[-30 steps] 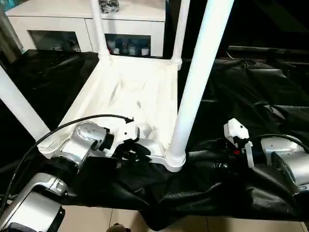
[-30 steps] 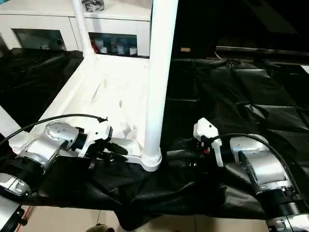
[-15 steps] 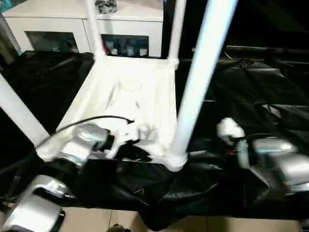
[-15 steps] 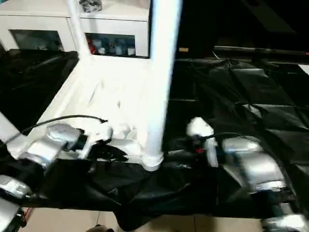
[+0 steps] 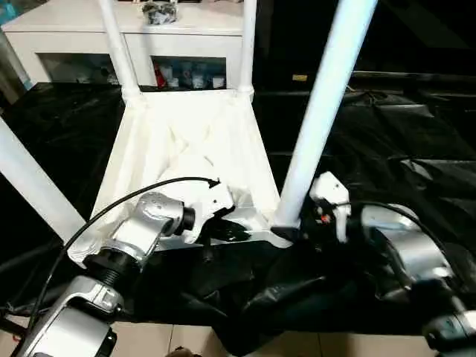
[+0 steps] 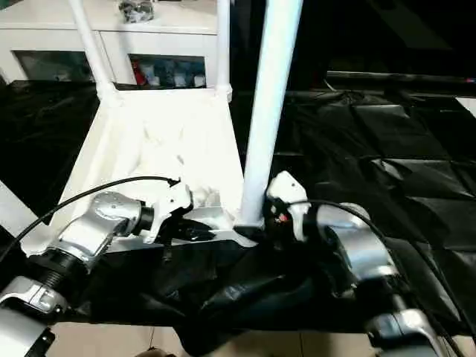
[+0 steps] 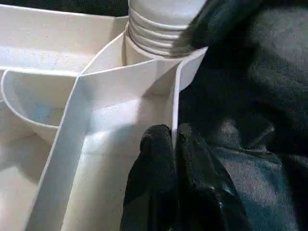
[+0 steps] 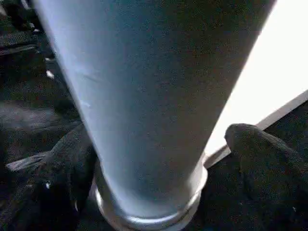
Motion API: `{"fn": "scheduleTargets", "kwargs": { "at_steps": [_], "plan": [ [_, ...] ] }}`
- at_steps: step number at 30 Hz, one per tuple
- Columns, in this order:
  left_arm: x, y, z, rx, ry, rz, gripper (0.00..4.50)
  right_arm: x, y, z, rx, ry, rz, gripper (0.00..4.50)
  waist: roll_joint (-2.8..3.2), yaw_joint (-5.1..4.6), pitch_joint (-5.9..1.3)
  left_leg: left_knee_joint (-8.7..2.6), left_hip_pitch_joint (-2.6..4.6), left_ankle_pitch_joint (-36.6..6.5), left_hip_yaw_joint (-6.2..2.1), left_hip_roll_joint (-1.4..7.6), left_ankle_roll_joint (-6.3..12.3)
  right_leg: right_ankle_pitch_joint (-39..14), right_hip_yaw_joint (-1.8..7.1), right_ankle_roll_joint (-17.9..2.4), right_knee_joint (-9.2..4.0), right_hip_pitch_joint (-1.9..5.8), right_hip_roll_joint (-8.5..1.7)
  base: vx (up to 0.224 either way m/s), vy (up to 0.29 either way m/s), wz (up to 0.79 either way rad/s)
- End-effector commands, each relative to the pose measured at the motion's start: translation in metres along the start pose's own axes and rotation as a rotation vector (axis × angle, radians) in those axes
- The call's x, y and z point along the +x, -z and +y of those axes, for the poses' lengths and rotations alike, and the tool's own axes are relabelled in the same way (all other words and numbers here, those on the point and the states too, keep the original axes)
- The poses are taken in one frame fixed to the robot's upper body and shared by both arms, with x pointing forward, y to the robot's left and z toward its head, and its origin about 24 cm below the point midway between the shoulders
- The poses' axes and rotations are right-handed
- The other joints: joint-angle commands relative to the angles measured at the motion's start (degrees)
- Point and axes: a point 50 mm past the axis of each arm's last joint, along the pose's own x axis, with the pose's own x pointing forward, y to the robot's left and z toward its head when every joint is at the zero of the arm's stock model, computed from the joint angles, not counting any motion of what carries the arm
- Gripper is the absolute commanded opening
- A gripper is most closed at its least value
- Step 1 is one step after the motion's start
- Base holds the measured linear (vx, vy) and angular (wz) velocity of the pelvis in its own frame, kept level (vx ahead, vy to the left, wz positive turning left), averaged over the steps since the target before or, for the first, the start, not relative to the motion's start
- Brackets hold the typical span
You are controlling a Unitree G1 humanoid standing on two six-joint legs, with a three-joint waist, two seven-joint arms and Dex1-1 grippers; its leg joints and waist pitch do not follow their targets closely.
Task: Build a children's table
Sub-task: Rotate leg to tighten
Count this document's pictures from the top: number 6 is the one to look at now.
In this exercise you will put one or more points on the white plastic table top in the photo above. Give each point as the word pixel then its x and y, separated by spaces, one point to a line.
pixel 111 148

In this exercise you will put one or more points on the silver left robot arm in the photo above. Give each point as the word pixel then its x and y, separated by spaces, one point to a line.
pixel 96 219

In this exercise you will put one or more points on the black work mat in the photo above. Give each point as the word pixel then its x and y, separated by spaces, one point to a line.
pixel 372 130

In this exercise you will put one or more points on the white glass-door sideboard cabinet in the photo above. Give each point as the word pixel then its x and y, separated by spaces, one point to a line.
pixel 148 41

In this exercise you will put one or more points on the black backdrop cloth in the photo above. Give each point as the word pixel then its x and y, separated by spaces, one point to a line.
pixel 372 33

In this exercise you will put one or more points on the white flat board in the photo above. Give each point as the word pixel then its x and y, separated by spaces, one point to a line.
pixel 468 103

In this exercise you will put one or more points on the grey crumpled bag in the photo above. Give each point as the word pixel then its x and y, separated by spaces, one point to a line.
pixel 137 9

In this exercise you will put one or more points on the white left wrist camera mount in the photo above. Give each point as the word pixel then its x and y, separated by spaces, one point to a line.
pixel 175 197

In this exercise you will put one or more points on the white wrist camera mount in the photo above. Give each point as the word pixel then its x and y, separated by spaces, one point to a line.
pixel 288 186
pixel 175 197

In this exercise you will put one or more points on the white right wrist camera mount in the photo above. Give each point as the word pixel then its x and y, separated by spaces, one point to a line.
pixel 288 186

